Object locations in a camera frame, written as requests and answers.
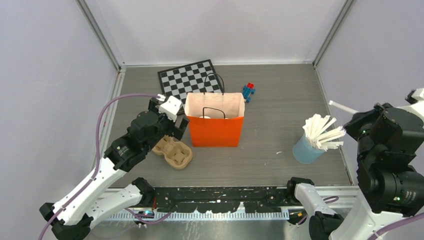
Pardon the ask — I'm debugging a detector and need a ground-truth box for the white paper-wrapped straws bundle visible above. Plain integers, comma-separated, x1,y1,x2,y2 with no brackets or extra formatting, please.
302,114,346,152

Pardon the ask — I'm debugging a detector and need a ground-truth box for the single white straw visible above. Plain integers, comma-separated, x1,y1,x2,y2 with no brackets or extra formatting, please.
328,100,358,115

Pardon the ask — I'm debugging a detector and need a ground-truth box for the brown pulp cup carrier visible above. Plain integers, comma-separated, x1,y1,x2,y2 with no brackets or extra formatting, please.
152,135,193,170

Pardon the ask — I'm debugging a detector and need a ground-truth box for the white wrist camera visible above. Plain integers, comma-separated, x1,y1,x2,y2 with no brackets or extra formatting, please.
156,94,183,123
397,88,424,121

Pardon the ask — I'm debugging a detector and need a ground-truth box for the blue straw holder cup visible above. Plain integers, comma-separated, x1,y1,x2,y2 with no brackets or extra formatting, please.
292,134,325,164

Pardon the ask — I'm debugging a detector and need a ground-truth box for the orange paper bag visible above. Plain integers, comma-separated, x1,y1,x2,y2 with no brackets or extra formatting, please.
184,85,245,147

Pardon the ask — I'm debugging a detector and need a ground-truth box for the black white chessboard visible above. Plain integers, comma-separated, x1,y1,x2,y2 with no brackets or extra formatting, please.
157,59,224,103

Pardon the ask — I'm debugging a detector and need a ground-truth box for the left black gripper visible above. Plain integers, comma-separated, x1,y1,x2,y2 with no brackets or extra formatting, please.
144,98,188,152

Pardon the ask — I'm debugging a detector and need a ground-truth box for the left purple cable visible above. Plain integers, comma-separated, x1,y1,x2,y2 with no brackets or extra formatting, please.
38,92,173,240

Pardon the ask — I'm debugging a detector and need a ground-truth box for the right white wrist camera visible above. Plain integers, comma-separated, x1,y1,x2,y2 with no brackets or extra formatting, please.
397,88,424,121

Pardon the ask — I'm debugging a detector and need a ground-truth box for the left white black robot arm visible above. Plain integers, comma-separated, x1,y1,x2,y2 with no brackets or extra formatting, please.
39,96,189,240

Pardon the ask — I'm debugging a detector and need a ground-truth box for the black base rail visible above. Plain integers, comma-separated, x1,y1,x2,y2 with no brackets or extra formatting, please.
135,186,302,214

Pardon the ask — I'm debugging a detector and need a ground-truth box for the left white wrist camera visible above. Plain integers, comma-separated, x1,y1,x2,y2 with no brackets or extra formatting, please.
156,94,183,123

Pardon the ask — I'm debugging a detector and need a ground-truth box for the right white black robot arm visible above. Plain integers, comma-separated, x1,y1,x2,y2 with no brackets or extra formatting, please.
285,101,424,240

